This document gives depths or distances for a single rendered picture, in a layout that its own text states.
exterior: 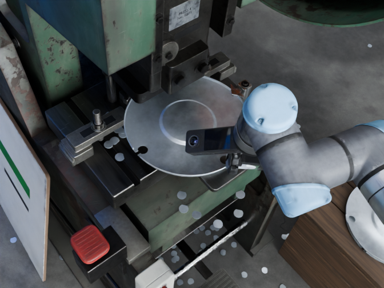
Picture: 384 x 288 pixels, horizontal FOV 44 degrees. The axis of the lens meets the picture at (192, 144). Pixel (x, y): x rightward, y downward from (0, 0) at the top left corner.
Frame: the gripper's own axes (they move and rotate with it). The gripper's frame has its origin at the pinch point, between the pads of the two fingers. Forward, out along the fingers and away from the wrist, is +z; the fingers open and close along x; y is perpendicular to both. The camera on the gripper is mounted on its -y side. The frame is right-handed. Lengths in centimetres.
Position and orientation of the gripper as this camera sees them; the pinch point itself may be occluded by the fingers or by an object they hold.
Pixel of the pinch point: (227, 160)
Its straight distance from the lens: 101.8
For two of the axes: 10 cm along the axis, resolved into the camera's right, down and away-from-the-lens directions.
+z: -0.5, 2.7, 9.6
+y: 10.0, 0.9, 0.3
